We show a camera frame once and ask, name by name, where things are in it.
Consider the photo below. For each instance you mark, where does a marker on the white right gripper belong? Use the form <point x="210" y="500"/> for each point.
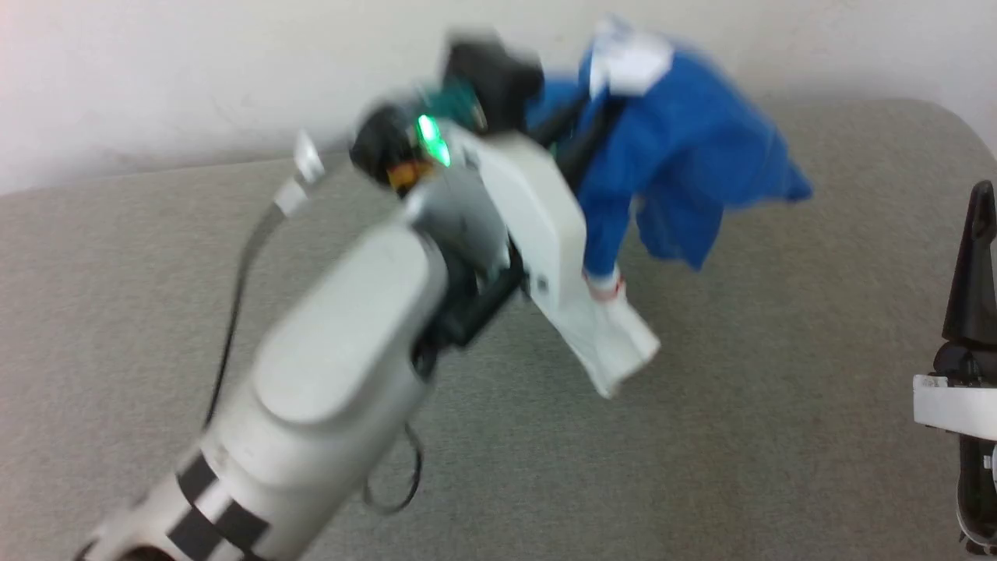
<point x="958" y="405"/>

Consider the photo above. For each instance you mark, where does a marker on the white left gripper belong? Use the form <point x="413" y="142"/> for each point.
<point x="537" y="226"/>

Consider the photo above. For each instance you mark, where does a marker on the blue garment white red trim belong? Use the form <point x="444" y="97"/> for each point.
<point x="685" y="140"/>

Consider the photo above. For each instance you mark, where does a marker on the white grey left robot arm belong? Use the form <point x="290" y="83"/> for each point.
<point x="335" y="351"/>

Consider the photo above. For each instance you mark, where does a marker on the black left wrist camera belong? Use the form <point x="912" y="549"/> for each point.
<point x="494" y="78"/>

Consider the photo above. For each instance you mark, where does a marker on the teal left camera connector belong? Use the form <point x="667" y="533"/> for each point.
<point x="456" y="103"/>

